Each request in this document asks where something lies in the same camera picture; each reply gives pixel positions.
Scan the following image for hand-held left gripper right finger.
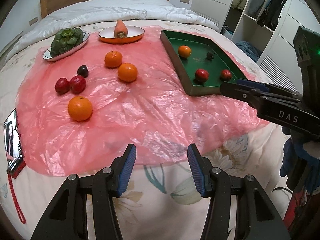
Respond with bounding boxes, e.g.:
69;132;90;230
187;144;292;240

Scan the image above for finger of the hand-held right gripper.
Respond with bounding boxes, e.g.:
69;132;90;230
221;81;302;107
237;78;303;98

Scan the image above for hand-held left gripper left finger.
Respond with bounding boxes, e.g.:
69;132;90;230
30;144;137;240

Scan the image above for green tray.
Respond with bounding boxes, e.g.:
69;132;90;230
160;29;247;97

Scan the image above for orange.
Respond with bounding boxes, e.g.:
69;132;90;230
178;45;192;58
104;51;123;68
68;96;93;122
118;63;138;82

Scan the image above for person's right forearm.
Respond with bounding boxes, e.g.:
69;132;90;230
285;187;320;233

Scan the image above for person's right hand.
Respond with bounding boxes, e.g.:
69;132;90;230
279;126;320;189

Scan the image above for white vent panel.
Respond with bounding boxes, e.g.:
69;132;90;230
257;55;298;93

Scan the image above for blue knitted blanket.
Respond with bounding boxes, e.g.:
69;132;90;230
235;41;263;62

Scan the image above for pink plastic sheet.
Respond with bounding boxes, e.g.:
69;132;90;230
15;25;268;177

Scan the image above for hanging dark clothes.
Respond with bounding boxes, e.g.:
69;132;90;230
256;0;290;30

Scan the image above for smartphone in red case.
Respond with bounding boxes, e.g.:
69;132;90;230
4;109;26;179

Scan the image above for orange plate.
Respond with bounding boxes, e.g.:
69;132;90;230
98;26;145;44

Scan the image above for white plate with dark rim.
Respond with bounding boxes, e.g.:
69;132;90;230
43;32;90;62

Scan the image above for carrot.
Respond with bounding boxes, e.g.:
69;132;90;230
114;20;128;39

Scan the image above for white duvet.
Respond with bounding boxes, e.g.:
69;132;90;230
0;0;218;60

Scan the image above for black cable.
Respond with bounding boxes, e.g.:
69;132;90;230
271;186;304;210

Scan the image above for red braided lanyard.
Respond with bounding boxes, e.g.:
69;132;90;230
7;170;27;224

